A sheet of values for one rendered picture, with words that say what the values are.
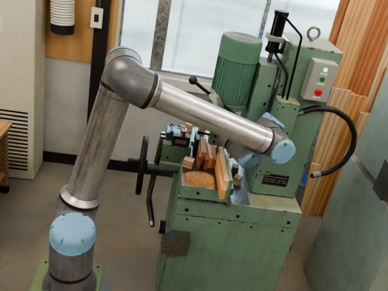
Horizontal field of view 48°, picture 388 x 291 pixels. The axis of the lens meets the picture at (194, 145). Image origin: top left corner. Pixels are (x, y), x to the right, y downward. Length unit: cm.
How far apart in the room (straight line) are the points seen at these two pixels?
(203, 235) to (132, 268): 78
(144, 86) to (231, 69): 64
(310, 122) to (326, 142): 135
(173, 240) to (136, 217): 115
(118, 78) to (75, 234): 54
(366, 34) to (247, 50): 163
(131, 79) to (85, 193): 50
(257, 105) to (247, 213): 49
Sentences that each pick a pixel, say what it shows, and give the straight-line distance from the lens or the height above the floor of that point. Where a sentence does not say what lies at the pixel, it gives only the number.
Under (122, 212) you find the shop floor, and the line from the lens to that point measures 314.
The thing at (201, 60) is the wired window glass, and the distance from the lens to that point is 330.
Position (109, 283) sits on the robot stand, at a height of 55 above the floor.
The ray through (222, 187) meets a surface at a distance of 181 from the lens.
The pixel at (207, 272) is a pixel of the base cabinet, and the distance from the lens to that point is 222.
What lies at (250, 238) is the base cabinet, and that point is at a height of 63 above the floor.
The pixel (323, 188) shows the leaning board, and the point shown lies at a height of 25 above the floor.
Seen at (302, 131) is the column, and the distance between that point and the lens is 198.
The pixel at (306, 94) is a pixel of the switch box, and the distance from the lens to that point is 185.
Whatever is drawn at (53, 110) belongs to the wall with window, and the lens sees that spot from 346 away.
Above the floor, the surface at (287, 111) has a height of 127.
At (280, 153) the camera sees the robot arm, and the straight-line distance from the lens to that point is 148.
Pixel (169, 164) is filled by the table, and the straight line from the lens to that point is 203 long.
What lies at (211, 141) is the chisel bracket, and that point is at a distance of 202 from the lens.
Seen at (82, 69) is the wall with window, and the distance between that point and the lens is 330.
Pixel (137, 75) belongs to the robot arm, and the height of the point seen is 146.
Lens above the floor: 188
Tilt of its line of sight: 27 degrees down
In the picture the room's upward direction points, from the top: 11 degrees clockwise
